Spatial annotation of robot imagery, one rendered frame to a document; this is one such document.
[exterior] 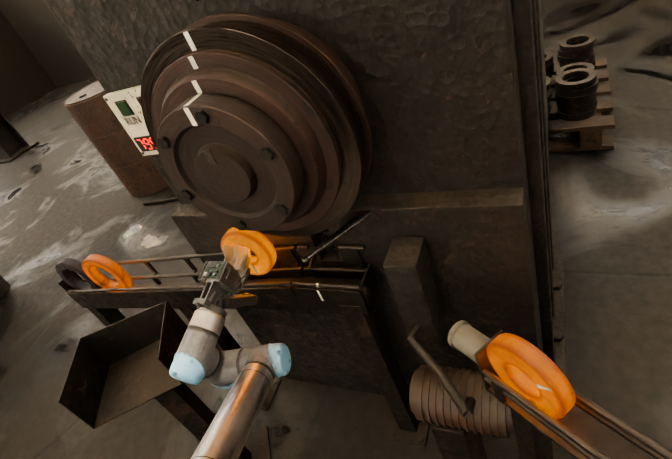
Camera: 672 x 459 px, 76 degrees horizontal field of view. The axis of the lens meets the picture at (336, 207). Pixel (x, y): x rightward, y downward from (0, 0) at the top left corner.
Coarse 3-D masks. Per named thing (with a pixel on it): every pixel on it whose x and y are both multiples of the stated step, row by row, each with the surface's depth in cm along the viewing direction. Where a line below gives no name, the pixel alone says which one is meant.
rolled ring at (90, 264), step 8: (88, 256) 152; (96, 256) 150; (104, 256) 150; (88, 264) 151; (96, 264) 149; (104, 264) 148; (112, 264) 149; (88, 272) 155; (96, 272) 158; (112, 272) 149; (120, 272) 150; (96, 280) 158; (104, 280) 159; (120, 280) 151; (128, 280) 153
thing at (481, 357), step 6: (480, 348) 80; (486, 348) 80; (474, 354) 79; (480, 354) 79; (486, 354) 80; (480, 360) 80; (486, 360) 81; (480, 366) 80; (486, 366) 81; (480, 372) 81; (492, 372) 83; (486, 384) 83
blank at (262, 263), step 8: (232, 232) 111; (240, 232) 110; (248, 232) 110; (256, 232) 111; (224, 240) 114; (232, 240) 113; (240, 240) 111; (248, 240) 110; (256, 240) 110; (264, 240) 111; (256, 248) 111; (264, 248) 110; (272, 248) 113; (256, 256) 113; (264, 256) 112; (272, 256) 113; (256, 264) 116; (264, 264) 114; (272, 264) 114; (256, 272) 118; (264, 272) 116
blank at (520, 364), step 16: (512, 336) 73; (496, 352) 76; (512, 352) 71; (528, 352) 70; (496, 368) 80; (512, 368) 77; (528, 368) 69; (544, 368) 68; (512, 384) 78; (528, 384) 76; (544, 384) 68; (560, 384) 67; (544, 400) 71; (560, 400) 67; (560, 416) 70
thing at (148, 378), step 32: (128, 320) 122; (160, 320) 124; (96, 352) 125; (128, 352) 128; (160, 352) 107; (64, 384) 108; (96, 384) 119; (128, 384) 119; (160, 384) 114; (96, 416) 114; (192, 416) 129; (256, 448) 155
